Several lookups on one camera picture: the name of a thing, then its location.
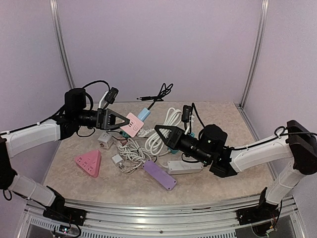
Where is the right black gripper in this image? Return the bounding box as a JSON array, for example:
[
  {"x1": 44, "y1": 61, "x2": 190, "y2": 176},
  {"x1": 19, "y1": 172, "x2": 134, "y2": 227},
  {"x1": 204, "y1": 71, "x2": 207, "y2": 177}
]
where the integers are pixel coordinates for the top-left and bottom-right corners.
[{"x1": 155, "y1": 124, "x2": 211, "y2": 165}]

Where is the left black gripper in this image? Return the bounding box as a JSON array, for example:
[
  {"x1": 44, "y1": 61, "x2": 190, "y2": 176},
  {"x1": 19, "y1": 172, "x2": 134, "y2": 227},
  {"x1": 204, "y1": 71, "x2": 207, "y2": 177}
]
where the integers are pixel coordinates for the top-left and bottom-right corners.
[{"x1": 74, "y1": 107, "x2": 131, "y2": 129}]

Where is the white multi socket adapter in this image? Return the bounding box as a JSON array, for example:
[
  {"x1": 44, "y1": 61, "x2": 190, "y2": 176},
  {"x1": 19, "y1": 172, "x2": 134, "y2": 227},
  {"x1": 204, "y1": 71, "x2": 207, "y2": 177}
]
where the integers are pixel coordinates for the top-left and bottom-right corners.
[{"x1": 98, "y1": 132, "x2": 113, "y2": 149}]

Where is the pink plug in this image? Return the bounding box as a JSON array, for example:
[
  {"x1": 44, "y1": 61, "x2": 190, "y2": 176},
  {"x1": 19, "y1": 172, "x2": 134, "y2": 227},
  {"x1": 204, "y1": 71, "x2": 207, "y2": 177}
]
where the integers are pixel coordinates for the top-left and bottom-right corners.
[{"x1": 120, "y1": 140, "x2": 127, "y2": 146}]

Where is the pink cube socket adapter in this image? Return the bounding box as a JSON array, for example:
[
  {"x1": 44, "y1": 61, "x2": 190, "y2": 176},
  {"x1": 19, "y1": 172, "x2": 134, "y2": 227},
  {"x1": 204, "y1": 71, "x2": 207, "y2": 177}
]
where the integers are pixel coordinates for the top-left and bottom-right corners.
[{"x1": 120, "y1": 113, "x2": 144, "y2": 138}]

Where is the light blue usb charger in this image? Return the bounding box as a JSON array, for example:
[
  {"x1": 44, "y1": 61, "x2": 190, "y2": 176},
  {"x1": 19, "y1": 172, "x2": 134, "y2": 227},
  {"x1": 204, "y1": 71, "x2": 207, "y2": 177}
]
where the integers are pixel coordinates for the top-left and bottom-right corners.
[{"x1": 137, "y1": 108, "x2": 151, "y2": 122}]

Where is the white usb charger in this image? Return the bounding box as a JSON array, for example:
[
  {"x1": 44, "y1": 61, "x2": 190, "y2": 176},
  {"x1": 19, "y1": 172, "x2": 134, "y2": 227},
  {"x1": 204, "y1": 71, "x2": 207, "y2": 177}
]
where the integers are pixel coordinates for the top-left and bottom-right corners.
[{"x1": 111, "y1": 154, "x2": 124, "y2": 167}]

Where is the pink power strip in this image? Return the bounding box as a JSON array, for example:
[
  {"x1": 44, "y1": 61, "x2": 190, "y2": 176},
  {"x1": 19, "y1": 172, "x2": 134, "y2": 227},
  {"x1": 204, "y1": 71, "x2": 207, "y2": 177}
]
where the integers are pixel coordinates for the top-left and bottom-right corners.
[{"x1": 74, "y1": 149, "x2": 101, "y2": 178}]

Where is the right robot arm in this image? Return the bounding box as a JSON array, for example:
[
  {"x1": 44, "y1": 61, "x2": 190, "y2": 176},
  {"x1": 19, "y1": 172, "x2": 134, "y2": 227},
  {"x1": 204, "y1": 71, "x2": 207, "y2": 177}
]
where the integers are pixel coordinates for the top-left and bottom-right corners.
[{"x1": 155, "y1": 120, "x2": 317, "y2": 220}]

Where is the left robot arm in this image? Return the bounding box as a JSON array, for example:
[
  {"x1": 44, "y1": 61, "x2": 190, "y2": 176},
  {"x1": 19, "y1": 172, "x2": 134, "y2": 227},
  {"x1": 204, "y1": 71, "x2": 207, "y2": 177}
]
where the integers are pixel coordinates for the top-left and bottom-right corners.
[{"x1": 0, "y1": 88, "x2": 130, "y2": 221}]

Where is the teal socket cube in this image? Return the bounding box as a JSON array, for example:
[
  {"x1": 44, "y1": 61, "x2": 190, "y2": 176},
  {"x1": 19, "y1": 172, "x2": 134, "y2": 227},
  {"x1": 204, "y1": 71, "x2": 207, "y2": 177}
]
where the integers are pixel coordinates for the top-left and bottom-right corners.
[{"x1": 167, "y1": 147, "x2": 179, "y2": 154}]

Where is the teal charger cube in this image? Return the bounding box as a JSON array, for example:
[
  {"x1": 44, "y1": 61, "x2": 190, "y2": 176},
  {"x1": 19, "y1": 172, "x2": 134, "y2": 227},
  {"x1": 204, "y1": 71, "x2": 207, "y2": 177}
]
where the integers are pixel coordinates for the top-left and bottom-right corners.
[{"x1": 119, "y1": 131, "x2": 130, "y2": 138}]

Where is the white power strip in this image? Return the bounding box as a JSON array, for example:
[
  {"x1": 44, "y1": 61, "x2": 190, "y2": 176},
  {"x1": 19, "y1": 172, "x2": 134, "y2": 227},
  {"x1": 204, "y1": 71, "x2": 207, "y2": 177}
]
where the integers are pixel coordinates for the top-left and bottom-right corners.
[{"x1": 167, "y1": 161, "x2": 203, "y2": 175}]

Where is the purple power strip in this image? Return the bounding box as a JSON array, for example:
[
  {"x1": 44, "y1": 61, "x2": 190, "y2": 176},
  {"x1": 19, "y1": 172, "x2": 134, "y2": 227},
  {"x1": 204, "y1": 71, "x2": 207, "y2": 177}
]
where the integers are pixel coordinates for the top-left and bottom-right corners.
[{"x1": 143, "y1": 160, "x2": 177, "y2": 191}]

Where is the black thin cable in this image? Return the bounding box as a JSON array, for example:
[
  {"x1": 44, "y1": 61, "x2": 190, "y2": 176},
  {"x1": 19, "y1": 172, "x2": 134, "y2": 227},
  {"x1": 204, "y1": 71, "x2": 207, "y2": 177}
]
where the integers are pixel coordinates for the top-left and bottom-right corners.
[{"x1": 106, "y1": 130, "x2": 161, "y2": 163}]

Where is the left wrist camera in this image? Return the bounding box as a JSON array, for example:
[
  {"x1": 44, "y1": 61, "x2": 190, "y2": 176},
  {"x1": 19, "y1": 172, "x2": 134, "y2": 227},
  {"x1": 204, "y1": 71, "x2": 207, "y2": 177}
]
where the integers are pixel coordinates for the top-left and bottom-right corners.
[{"x1": 98, "y1": 87, "x2": 119, "y2": 109}]

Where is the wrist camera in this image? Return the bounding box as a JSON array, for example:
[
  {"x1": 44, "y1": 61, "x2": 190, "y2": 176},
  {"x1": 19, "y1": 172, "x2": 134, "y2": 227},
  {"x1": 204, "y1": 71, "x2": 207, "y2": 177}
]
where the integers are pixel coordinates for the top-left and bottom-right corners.
[
  {"x1": 98, "y1": 87, "x2": 119, "y2": 109},
  {"x1": 181, "y1": 105, "x2": 194, "y2": 134}
]

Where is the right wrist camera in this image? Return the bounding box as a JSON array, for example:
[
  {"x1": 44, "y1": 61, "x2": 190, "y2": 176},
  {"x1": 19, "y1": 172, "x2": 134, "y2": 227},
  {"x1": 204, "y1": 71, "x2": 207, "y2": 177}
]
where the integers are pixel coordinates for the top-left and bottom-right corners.
[{"x1": 181, "y1": 105, "x2": 194, "y2": 134}]

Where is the white bundled cable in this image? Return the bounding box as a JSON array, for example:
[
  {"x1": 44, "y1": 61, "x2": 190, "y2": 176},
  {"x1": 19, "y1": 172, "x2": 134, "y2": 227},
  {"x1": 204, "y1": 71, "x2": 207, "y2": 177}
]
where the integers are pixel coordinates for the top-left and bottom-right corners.
[{"x1": 118, "y1": 156, "x2": 149, "y2": 174}]

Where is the black cable far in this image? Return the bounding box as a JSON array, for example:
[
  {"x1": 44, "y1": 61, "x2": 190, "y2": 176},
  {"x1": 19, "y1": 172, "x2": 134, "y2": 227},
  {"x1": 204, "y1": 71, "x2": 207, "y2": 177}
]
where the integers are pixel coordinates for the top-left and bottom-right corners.
[{"x1": 137, "y1": 83, "x2": 174, "y2": 110}]

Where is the front aluminium rail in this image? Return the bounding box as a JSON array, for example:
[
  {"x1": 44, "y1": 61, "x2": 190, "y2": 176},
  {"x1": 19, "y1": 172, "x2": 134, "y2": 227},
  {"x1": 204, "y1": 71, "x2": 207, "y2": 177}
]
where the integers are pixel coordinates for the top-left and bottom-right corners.
[{"x1": 17, "y1": 195, "x2": 307, "y2": 238}]

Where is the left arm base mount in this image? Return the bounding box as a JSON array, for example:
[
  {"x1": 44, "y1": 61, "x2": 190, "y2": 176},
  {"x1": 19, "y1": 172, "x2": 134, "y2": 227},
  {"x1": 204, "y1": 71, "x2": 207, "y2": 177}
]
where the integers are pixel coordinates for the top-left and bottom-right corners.
[{"x1": 43, "y1": 205, "x2": 87, "y2": 226}]

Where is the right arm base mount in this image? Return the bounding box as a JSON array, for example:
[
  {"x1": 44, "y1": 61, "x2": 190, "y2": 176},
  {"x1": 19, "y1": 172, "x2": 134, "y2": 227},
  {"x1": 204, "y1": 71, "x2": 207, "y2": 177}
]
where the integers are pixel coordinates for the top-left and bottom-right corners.
[{"x1": 236, "y1": 204, "x2": 279, "y2": 225}]

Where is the right aluminium frame post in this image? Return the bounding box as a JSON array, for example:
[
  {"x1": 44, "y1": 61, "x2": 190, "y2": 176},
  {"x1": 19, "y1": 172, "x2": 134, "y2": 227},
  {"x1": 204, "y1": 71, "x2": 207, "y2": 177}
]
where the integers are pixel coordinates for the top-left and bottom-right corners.
[{"x1": 237, "y1": 0, "x2": 269, "y2": 110}]

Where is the aluminium frame post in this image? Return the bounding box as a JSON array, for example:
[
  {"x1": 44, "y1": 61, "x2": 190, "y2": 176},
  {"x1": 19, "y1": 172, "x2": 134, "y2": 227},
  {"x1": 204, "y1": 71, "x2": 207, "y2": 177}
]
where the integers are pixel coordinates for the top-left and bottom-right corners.
[
  {"x1": 237, "y1": 0, "x2": 269, "y2": 110},
  {"x1": 49, "y1": 0, "x2": 76, "y2": 89}
]

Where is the left aluminium frame post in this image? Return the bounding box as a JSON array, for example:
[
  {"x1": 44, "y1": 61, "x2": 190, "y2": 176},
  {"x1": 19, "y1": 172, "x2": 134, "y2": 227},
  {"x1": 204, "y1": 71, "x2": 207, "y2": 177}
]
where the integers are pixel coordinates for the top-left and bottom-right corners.
[{"x1": 49, "y1": 0, "x2": 76, "y2": 89}]

